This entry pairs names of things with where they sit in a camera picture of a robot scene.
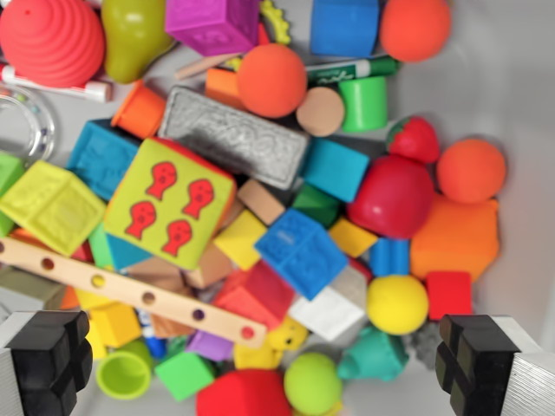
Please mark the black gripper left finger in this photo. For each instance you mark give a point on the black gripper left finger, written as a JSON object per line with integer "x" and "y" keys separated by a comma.
{"x": 47, "y": 359}

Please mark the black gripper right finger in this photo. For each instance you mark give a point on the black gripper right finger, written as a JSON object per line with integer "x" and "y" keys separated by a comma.
{"x": 481, "y": 368}

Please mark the green fabric cube red fish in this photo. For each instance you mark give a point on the green fabric cube red fish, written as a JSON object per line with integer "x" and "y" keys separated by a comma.
{"x": 169, "y": 203}

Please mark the grey bumpy toy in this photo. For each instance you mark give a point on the grey bumpy toy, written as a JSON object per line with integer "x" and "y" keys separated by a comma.
{"x": 422, "y": 346}

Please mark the olive brown block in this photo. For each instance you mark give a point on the olive brown block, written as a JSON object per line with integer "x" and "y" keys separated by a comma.
{"x": 30, "y": 286}

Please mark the lime green plastic cup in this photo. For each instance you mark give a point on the lime green plastic cup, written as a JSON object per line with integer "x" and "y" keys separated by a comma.
{"x": 125, "y": 372}

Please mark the small red cube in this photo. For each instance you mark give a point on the small red cube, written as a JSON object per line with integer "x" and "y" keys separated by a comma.
{"x": 448, "y": 294}

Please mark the wooden strip with holes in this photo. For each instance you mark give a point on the wooden strip with holes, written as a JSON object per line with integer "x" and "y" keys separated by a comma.
{"x": 126, "y": 290}

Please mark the yellow foam ball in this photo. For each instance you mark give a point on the yellow foam ball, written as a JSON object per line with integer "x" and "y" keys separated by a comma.
{"x": 396, "y": 305}

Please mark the blue marker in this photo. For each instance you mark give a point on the blue marker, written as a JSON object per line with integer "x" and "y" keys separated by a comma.
{"x": 152, "y": 340}

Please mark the teal rubber toy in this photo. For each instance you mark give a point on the teal rubber toy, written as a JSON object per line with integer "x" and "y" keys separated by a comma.
{"x": 373, "y": 357}

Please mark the teal triangular block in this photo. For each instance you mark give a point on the teal triangular block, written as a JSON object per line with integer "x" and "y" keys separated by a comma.
{"x": 126, "y": 255}

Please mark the orange foam hexagon block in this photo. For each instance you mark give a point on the orange foam hexagon block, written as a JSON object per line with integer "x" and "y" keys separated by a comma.
{"x": 455, "y": 238}

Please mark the bright green cube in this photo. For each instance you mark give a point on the bright green cube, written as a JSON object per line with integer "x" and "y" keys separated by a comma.
{"x": 184, "y": 375}

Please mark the blue cylinder block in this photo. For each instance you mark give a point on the blue cylinder block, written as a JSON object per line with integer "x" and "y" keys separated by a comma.
{"x": 389, "y": 258}

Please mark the yellow-green embossed soft cube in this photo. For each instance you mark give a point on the yellow-green embossed soft cube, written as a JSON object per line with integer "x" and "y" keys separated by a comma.
{"x": 52, "y": 206}

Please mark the purple block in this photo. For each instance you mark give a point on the purple block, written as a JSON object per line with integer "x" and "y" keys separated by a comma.
{"x": 210, "y": 346}

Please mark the white grey cube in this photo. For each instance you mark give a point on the white grey cube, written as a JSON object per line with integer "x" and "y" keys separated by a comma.
{"x": 325, "y": 314}

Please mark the lime green ball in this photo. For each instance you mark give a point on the lime green ball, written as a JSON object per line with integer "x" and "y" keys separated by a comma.
{"x": 312, "y": 383}

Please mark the small yellow cube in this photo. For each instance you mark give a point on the small yellow cube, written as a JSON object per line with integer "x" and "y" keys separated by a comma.
{"x": 352, "y": 237}

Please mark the light brown wooden block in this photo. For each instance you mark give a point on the light brown wooden block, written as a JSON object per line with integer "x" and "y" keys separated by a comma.
{"x": 212, "y": 266}

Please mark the green embossed soft cube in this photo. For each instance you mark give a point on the green embossed soft cube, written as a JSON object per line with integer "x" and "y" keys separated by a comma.
{"x": 8, "y": 173}

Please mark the red toy apple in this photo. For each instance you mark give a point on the red toy apple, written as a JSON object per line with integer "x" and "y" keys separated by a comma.
{"x": 390, "y": 199}

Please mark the orange foam ball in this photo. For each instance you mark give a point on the orange foam ball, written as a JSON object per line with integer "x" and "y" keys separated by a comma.
{"x": 272, "y": 80}
{"x": 414, "y": 28}
{"x": 472, "y": 171}

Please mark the large red block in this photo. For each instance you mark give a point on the large red block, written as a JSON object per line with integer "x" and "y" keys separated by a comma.
{"x": 243, "y": 394}

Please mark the yellow rubber toy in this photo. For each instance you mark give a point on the yellow rubber toy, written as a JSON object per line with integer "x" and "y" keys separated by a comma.
{"x": 277, "y": 342}

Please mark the teal embossed soft cube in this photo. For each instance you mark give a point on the teal embossed soft cube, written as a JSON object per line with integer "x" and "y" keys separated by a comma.
{"x": 99, "y": 160}

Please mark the blue embossed soft cube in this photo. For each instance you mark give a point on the blue embossed soft cube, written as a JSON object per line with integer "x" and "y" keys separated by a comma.
{"x": 301, "y": 253}

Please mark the red embossed soft cube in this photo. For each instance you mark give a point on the red embossed soft cube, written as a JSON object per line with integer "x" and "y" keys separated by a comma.
{"x": 256, "y": 294}

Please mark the yellow wooden block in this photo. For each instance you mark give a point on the yellow wooden block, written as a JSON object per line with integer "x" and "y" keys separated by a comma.
{"x": 240, "y": 240}

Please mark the dark green block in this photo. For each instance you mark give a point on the dark green block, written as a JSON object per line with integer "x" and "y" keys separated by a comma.
{"x": 314, "y": 206}

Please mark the red toy strawberry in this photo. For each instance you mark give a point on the red toy strawberry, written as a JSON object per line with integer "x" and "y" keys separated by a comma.
{"x": 416, "y": 138}

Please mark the teal foam block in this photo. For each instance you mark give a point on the teal foam block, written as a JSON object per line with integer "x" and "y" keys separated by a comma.
{"x": 334, "y": 169}

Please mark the tan wooden block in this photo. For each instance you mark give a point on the tan wooden block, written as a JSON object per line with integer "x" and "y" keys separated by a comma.
{"x": 260, "y": 201}

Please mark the orange plastic cup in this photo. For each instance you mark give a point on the orange plastic cup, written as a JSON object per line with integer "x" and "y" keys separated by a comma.
{"x": 141, "y": 110}

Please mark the red and white marker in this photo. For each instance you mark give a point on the red and white marker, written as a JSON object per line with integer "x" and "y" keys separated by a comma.
{"x": 65, "y": 90}

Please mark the grey felt eraser block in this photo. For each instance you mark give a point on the grey felt eraser block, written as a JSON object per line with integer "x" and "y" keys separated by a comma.
{"x": 236, "y": 134}

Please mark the tan wooden cylinder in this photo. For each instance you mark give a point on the tan wooden cylinder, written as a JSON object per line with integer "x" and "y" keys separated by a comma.
{"x": 320, "y": 112}

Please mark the red ribbed dome toy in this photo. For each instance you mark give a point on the red ribbed dome toy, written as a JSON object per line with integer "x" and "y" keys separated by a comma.
{"x": 50, "y": 41}

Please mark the green dry-erase marker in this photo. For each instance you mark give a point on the green dry-erase marker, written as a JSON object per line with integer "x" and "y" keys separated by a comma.
{"x": 347, "y": 73}

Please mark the thin wooden stick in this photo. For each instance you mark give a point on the thin wooden stick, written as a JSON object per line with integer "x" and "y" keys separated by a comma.
{"x": 204, "y": 67}

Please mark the olive green toy pear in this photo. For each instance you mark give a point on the olive green toy pear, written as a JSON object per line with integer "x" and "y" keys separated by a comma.
{"x": 130, "y": 37}

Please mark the blue foam block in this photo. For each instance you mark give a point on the blue foam block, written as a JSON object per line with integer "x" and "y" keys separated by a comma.
{"x": 344, "y": 26}

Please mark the purple embossed soft cube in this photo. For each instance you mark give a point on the purple embossed soft cube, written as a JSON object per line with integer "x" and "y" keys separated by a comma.
{"x": 212, "y": 21}

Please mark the yellow-green toothed toy piece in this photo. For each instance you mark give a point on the yellow-green toothed toy piece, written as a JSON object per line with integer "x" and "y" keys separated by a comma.
{"x": 277, "y": 24}

